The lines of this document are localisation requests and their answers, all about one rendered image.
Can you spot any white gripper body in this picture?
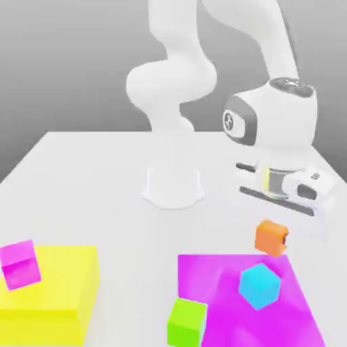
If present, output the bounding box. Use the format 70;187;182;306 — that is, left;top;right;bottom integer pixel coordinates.
238;184;336;241

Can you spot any small orange cube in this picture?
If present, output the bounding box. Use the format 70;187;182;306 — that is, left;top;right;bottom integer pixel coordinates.
254;220;290;258

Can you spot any small cyan cube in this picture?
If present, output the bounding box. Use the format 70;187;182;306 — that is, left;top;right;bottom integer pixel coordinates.
238;262;282;312

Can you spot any small green cube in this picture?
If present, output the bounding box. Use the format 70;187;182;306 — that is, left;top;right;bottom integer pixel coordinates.
166;298;209;347

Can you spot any small magenta cube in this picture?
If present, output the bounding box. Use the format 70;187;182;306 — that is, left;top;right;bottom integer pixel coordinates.
0;239;42;292

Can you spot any large magenta box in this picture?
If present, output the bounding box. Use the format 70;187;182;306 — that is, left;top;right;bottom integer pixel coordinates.
177;253;328;347

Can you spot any large yellow box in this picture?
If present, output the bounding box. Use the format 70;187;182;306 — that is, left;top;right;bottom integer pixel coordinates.
0;245;102;347

